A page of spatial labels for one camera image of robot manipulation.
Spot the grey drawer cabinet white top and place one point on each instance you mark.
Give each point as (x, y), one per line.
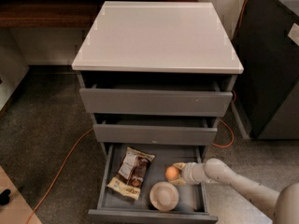
(167, 46)

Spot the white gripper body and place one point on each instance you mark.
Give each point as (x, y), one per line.
(188, 174)

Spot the orange fruit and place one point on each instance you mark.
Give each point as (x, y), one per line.
(172, 173)

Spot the white bowl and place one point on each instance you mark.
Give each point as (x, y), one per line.
(164, 196)

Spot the grey middle drawer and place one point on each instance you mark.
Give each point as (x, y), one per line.
(190, 132)

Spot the grey bottom drawer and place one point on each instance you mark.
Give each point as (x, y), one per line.
(114, 208)

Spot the brown snack bag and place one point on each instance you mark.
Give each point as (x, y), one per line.
(131, 174)

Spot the light wooden board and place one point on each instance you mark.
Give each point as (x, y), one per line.
(17, 210)

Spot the grey drawer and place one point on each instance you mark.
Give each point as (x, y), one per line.
(114, 208)
(190, 132)
(155, 102)

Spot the black cabinet on right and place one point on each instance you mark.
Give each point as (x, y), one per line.
(267, 92)

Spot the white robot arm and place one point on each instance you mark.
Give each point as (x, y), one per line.
(281, 207)

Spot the black knob on wood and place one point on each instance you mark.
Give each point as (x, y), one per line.
(4, 197)

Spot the grey top drawer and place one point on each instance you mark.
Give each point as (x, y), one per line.
(155, 102)

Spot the dark wooden shelf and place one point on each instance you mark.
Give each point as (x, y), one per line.
(54, 13)

